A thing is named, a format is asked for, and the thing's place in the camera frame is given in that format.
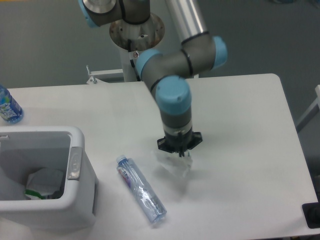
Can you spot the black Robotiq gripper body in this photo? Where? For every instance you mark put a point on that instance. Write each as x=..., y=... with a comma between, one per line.
x=179, y=143

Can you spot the clear plastic wrapper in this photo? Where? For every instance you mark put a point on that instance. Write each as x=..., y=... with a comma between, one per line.
x=177, y=166

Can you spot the clear water bottle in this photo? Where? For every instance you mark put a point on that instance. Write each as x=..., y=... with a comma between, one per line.
x=140, y=188

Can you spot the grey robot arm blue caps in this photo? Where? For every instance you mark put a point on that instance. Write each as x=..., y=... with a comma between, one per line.
x=165, y=75

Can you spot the white plastic trash can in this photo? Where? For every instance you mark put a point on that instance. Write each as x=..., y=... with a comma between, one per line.
x=27, y=149

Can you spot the black clamp at table edge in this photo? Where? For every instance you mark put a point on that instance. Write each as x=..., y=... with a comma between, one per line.
x=312, y=214

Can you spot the blue labelled water bottle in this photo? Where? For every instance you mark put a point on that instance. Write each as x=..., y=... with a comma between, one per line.
x=10, y=110

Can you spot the white pedestal base bracket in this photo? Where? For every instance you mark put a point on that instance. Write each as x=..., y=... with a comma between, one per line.
x=104, y=76

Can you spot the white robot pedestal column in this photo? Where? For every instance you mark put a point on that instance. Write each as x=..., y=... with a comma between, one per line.
x=133, y=39

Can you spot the white frame leg right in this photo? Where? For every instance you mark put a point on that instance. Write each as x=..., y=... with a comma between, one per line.
x=310, y=112

